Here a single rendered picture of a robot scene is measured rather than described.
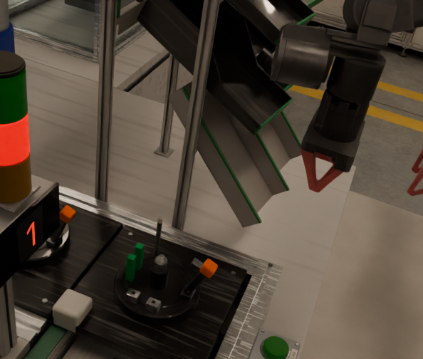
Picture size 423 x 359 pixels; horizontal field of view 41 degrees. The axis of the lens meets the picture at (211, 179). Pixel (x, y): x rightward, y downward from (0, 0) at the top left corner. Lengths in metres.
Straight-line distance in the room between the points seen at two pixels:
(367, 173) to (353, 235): 1.89
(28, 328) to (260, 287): 0.39
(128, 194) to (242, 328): 0.49
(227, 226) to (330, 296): 0.27
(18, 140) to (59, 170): 0.76
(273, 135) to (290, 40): 0.60
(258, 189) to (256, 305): 0.26
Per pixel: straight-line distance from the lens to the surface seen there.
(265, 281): 1.02
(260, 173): 1.14
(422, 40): 4.88
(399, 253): 1.34
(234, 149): 1.10
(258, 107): 1.00
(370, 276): 1.25
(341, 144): 0.71
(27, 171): 0.64
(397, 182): 3.23
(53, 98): 1.64
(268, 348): 0.90
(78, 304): 0.89
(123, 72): 1.81
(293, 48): 0.67
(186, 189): 1.04
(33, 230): 0.69
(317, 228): 1.31
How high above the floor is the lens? 1.67
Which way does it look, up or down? 36 degrees down
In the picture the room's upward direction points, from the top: 11 degrees clockwise
